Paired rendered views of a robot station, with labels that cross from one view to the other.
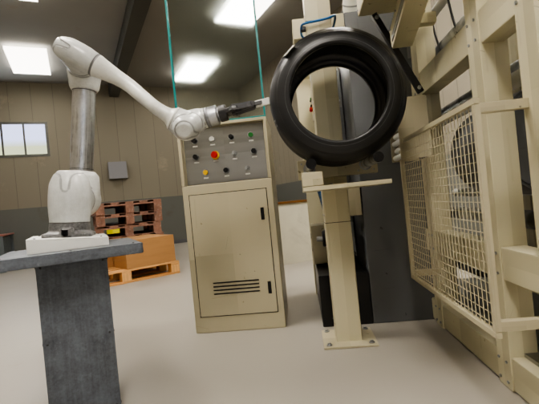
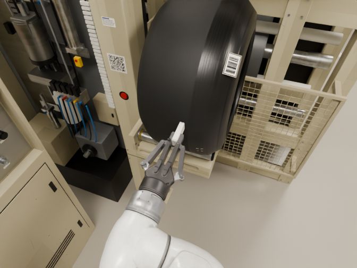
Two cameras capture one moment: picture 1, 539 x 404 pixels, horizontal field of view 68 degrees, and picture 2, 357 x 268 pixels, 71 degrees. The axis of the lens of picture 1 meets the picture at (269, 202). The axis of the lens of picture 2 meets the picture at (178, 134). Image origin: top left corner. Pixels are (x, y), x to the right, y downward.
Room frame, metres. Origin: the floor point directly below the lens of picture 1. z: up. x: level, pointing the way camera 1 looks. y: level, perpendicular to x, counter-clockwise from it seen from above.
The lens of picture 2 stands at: (1.66, 0.47, 1.76)
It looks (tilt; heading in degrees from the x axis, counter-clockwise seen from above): 48 degrees down; 286
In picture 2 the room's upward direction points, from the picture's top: straight up
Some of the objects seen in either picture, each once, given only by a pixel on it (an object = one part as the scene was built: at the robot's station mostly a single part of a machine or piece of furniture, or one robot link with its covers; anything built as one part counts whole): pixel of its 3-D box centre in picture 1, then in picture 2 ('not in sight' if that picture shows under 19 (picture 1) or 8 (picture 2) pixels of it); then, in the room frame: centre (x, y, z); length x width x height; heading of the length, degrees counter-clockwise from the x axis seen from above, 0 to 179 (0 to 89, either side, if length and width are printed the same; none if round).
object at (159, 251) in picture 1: (114, 260); not in sight; (4.86, 1.93, 0.24); 1.31 x 0.90 x 0.47; 130
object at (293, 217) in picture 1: (259, 229); not in sight; (5.78, 0.18, 0.37); 2.19 x 0.70 x 0.74; 26
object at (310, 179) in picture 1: (311, 180); (175, 153); (1.87, -0.20, 0.84); 0.36 x 0.09 x 0.06; 176
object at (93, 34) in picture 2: not in sight; (104, 61); (2.20, -0.32, 1.19); 0.05 x 0.04 x 0.48; 86
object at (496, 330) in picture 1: (435, 212); (238, 125); (1.60, -0.65, 0.65); 0.90 x 0.02 x 0.70; 176
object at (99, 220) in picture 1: (127, 233); not in sight; (6.27, 2.26, 0.48); 1.34 x 0.96 x 0.95; 26
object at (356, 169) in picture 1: (337, 167); (151, 114); (2.03, -0.36, 0.90); 0.40 x 0.03 x 0.10; 86
